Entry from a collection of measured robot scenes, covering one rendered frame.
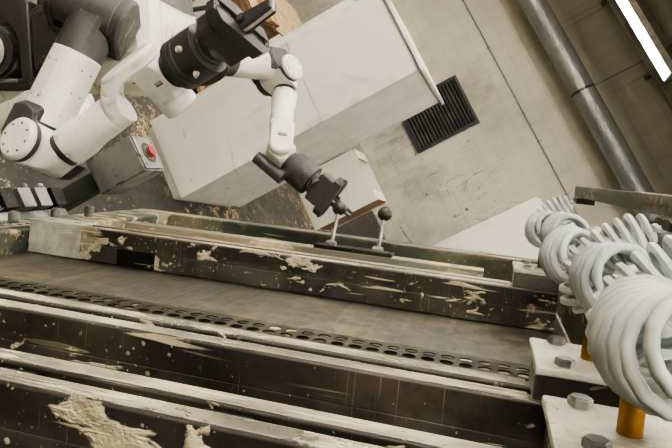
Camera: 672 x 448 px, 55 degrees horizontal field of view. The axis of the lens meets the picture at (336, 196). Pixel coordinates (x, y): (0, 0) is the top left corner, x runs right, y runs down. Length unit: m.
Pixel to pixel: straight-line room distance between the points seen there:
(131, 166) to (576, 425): 1.71
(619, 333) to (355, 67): 3.52
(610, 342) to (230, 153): 3.71
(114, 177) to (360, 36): 2.18
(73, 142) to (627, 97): 8.97
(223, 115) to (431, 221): 5.91
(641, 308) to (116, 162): 1.82
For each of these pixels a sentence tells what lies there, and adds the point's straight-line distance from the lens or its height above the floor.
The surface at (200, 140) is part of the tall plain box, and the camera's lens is 4.11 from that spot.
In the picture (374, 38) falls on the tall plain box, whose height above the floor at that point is 1.58.
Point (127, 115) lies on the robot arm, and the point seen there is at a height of 1.32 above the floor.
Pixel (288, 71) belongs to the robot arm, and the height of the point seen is 1.45.
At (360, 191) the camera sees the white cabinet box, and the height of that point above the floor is 0.60.
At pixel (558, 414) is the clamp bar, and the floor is 1.79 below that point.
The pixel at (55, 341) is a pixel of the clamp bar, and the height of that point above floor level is 1.35.
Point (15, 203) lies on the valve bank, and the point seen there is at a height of 0.76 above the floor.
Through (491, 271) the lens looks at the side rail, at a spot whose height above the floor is 1.70.
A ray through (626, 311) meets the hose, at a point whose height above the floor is 1.85.
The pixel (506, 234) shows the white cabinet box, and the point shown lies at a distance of 5.03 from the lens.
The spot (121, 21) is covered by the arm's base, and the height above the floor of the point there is 1.36.
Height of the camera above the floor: 1.82
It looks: 13 degrees down
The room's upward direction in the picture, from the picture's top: 63 degrees clockwise
